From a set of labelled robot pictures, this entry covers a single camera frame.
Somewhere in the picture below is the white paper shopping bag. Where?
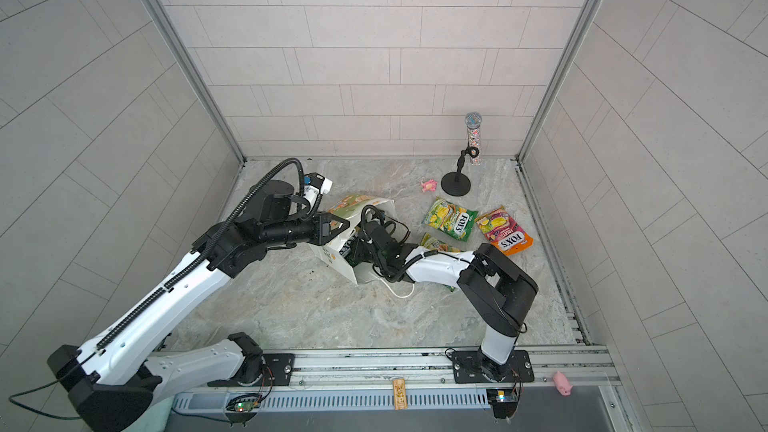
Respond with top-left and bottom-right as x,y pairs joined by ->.
312,194 -> 411,287

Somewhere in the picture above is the green Fox's candy bag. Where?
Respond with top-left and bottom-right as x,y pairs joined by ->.
413,233 -> 464,290
422,198 -> 479,242

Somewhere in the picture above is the black microphone stand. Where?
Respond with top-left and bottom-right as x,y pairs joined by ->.
440,144 -> 479,197

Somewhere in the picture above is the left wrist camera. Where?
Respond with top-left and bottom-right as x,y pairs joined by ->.
302,172 -> 333,206

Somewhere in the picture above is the circuit board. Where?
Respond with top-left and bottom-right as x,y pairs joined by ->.
225,393 -> 263,414
486,388 -> 520,420

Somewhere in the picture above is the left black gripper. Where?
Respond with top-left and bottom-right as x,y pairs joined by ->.
260,211 -> 353,250

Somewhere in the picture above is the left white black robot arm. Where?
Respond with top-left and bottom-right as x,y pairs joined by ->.
48,158 -> 349,431

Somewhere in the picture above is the aluminium mounting rail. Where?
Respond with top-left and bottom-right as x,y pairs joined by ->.
172,345 -> 621,422

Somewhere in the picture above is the small pink toy figure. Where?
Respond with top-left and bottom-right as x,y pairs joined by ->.
421,179 -> 438,192

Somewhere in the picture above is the glitter microphone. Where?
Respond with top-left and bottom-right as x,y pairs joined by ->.
465,111 -> 482,165

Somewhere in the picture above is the orange Fox's candy bag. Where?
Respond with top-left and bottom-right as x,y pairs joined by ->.
475,207 -> 534,256

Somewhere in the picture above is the small wooden tag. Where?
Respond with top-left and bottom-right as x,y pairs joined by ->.
392,378 -> 408,410

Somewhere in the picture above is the pink object on rail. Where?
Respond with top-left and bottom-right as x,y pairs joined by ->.
552,371 -> 573,397

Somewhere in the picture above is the right circuit board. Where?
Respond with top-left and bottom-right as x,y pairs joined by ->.
486,388 -> 520,420

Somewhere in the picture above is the left circuit board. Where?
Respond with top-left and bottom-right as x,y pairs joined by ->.
225,393 -> 263,414

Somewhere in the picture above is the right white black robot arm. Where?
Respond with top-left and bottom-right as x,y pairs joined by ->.
350,205 -> 539,384

